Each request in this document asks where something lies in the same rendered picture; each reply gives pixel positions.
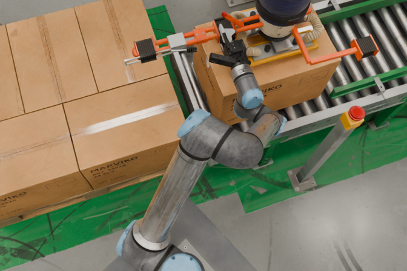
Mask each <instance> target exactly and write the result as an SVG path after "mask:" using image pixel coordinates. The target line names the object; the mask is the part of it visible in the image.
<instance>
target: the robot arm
mask: <svg viewBox="0 0 407 271"><path fill-rule="evenodd" d="M219 31H220V34H221V36H222V40H223V42H224V43H222V44H220V47H221V49H222V52H223V55H224V56H223V55H220V54H216V53H211V54H210V57H209V62H211V63H214V64H219V65H223V66H227V67H231V72H230V75H231V78H232V80H233V82H234V85H235V87H236V90H237V96H236V99H235V101H234V105H233V110H234V113H235V115H236V116H238V117H239V118H241V119H248V120H250V121H252V122H253V123H254V125H253V126H252V127H251V128H250V129H248V130H247V131H246V132H239V131H237V130H235V129H233V128H232V127H230V126H229V125H227V124H226V123H224V122H223V121H221V120H219V119H218V118H216V117H214V116H213V115H212V114H211V113H208V112H206V111H205V110H203V109H201V108H199V109H196V110H195V111H193V112H192V113H191V114H190V115H189V116H188V118H187V119H186V120H185V121H184V123H183V124H182V125H181V127H180V128H179V130H178V131H177V136H178V137H179V138H180V140H179V145H178V147H177V149H176V151H175V153H174V155H173V158H172V159H171V161H170V164H169V165H168V168H167V170H166V171H165V174H164V176H163V178H162V180H161V182H160V184H159V186H158V188H157V190H156V192H155V194H154V197H153V199H152V201H151V203H150V205H149V207H148V209H147V211H146V213H145V215H144V217H143V218H141V219H139V220H134V221H132V222H131V223H130V224H129V225H128V226H127V228H126V230H125V232H123V234H122V235H121V237H120V239H119V241H118V244H117V247H116V251H117V253H118V254H119V255H120V256H121V257H122V258H123V259H124V260H126V261H127V262H129V263H130V264H131V265H133V266H134V267H135V268H137V269H138V270H140V271H205V269H204V266H203V264H202V263H201V261H200V260H199V259H198V258H197V257H196V256H194V255H193V254H191V253H188V252H183V251H182V250H180V249H179V248H177V247H176V246H175V245H173V244H171V243H170V240H171V234H170V230H171V228H172V227H173V224H174V222H175V221H176V219H177V217H178V215H179V214H180V212H181V210H182V208H183V206H184V204H185V202H186V201H187V199H188V197H189V195H190V194H191V191H192V190H193V188H194V186H195V184H196V182H197V181H198V179H199V177H200V175H201V173H202V171H203V169H204V167H205V166H206V164H207V162H208V160H209V159H210V158H212V159H213V160H215V161H216V162H218V163H220V164H222V165H225V166H228V167H231V168H235V169H249V168H252V167H253V166H255V165H257V164H258V162H260V160H261V159H262V157H263V152H264V147H265V146H266V144H267V143H268V142H269V141H270V139H271V138H272V136H278V135H279V134H280V132H281V130H282V129H283V127H284V126H285V124H286V118H285V117H284V116H283V115H280V114H279V113H277V112H275V111H274V110H272V109H271V108H269V107H267V106H266V105H264V104H262V102H263V93H262V91H261V90H260V87H259V85H258V83H257V80H256V78H255V76H254V73H253V71H252V69H251V67H250V64H251V61H250V60H248V58H247V55H246V53H247V48H246V46H245V44H244V42H243V39H240V40H235V41H232V37H231V36H232V35H233V34H234V33H235V31H234V29H232V28H223V26H222V24H219ZM219 43H220V42H219ZM243 45H244V46H243ZM244 51H245V52H244Z"/></svg>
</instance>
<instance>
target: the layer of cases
mask: <svg viewBox="0 0 407 271"><path fill-rule="evenodd" d="M74 9H75V10H74ZM151 36H152V37H153V39H154V41H156V37H155V35H154V32H153V29H152V26H151V24H150V20H149V18H148V15H147V12H146V10H145V7H144V3H143V2H142V0H100V1H96V2H91V3H88V4H84V5H79V6H77V7H74V8H73V7H72V8H68V9H65V10H60V11H56V12H53V13H49V14H46V15H41V16H37V17H33V18H29V19H24V20H21V21H18V22H13V23H10V24H6V26H5V25H1V26H0V220H3V219H5V218H9V217H12V216H15V215H18V214H21V213H24V212H28V211H31V210H33V209H37V208H39V207H43V206H46V205H49V204H52V203H55V202H58V201H62V200H65V199H68V198H71V197H74V196H77V195H81V194H84V193H86V192H90V191H93V189H94V190H96V189H99V188H103V187H105V186H108V185H111V184H115V183H118V182H120V181H124V180H127V179H129V178H133V177H137V176H139V175H142V174H146V173H149V172H152V171H155V170H158V169H161V168H165V167H167V166H168V165H169V164H170V161H171V159H172V158H173V155H174V153H175V151H176V149H177V147H178V145H179V140H180V138H179V137H178V136H177V131H178V130H179V128H180V127H181V125H182V124H183V123H184V121H185V117H184V114H183V112H182V109H181V107H180V104H179V101H178V98H177V95H176V92H175V90H174V87H173V84H172V82H171V79H170V75H169V74H168V70H167V68H166V65H165V62H164V59H163V57H162V56H161V57H157V60H153V61H150V62H146V63H143V64H142V63H141V62H138V63H135V64H130V65H127V66H126V65H125V61H124V60H127V59H131V58H134V56H133V54H132V49H133V48H134V42H133V41H135V42H137V41H141V40H144V39H148V38H151Z"/></svg>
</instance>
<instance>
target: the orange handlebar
mask: <svg viewBox="0 0 407 271"><path fill-rule="evenodd" d="M311 10H312V8H311V6H309V9H308V11H307V13H306V15H308V14H310V13H311ZM256 19H259V15H254V16H249V17H247V18H242V19H238V20H239V21H240V22H242V23H244V22H248V21H253V20H256ZM259 27H263V23H262V22H258V23H255V24H250V25H246V26H243V27H239V28H236V30H237V33H240V32H243V31H247V30H252V29H255V28H259ZM211 31H214V26H211V27H207V28H204V27H201V28H197V29H194V30H193V31H191V32H188V33H183V35H184V38H189V37H192V36H194V39H192V40H189V41H186V43H187V46H190V45H194V44H197V45H199V44H203V43H206V42H208V41H210V40H213V39H217V34H211V35H208V36H207V34H206V33H208V32H211ZM292 33H293V35H294V37H295V39H296V42H297V44H298V46H299V48H300V50H301V52H302V54H303V57H304V59H305V61H306V63H307V64H310V65H315V64H319V63H322V62H326V61H329V60H333V59H337V58H339V57H344V56H347V55H350V54H354V53H357V49H356V47H354V48H350V49H347V50H343V51H339V52H336V53H332V54H328V55H325V56H321V57H317V58H314V59H311V57H310V55H309V53H308V51H307V49H306V46H305V44H304V43H303V40H302V38H301V36H300V34H299V32H298V29H297V27H296V25H295V26H294V28H293V29H292ZM154 43H155V45H156V46H157V45H162V44H166V43H168V39H167V38H164V39H160V40H157V41H155V42H154ZM169 48H170V46H166V47H162V48H157V51H162V50H166V49H169ZM132 54H133V56H134V57H137V53H136V49H135V47H134V48H133V49H132Z"/></svg>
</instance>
